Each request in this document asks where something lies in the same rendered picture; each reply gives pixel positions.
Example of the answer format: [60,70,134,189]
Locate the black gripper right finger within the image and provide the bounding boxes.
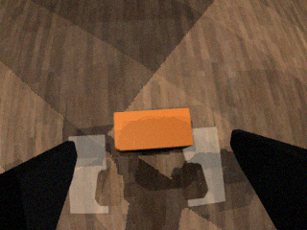
[230,129,307,230]

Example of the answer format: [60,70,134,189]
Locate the orange block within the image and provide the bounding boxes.
[114,108,193,153]

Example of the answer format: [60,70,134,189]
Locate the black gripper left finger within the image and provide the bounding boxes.
[0,141,77,230]

